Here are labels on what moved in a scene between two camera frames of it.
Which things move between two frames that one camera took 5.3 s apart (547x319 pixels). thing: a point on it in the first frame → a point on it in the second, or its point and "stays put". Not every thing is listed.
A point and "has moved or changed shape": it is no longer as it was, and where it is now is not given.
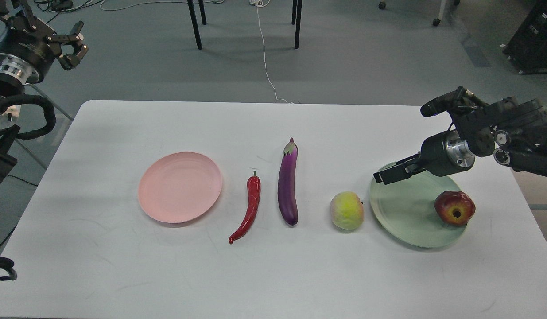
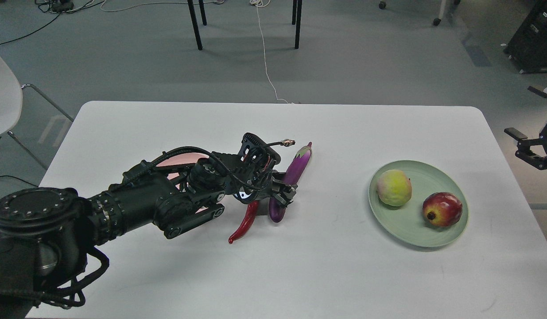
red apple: [455, 208] has moved or changed shape
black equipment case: [532, 48] stays put
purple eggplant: [286, 186] has moved or changed shape
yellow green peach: [347, 210] → [394, 187]
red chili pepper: [254, 185] stays put
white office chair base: [382, 5] stays put
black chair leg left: [195, 24] stays put
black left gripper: [25, 48] → [249, 174]
